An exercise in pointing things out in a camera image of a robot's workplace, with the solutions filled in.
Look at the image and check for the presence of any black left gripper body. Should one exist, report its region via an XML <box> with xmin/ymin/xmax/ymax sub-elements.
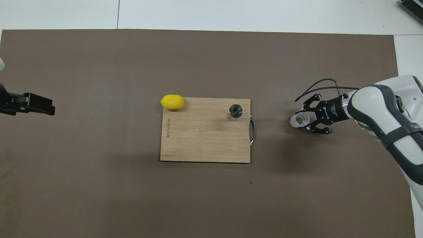
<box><xmin>0</xmin><ymin>83</ymin><xmax>25</xmax><ymax>115</ymax></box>

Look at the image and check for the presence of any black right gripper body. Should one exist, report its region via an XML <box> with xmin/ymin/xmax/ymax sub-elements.
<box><xmin>312</xmin><ymin>96</ymin><xmax>351</xmax><ymax>124</ymax></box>

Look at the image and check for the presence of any steel double jigger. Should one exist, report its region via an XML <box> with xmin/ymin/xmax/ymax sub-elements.
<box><xmin>227</xmin><ymin>104</ymin><xmax>244</xmax><ymax>122</ymax></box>

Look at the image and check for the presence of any brown table mat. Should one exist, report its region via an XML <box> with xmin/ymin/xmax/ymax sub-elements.
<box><xmin>0</xmin><ymin>29</ymin><xmax>416</xmax><ymax>238</ymax></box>

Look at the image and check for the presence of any grey ribbed device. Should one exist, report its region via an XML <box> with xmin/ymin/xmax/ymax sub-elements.
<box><xmin>399</xmin><ymin>0</ymin><xmax>423</xmax><ymax>16</ymax></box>

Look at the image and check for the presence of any yellow lemon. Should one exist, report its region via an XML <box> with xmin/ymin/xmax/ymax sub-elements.
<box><xmin>160</xmin><ymin>95</ymin><xmax>185</xmax><ymax>110</ymax></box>

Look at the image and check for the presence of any wooden cutting board, metal handle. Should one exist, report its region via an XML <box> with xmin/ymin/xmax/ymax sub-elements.
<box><xmin>160</xmin><ymin>97</ymin><xmax>255</xmax><ymax>163</ymax></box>

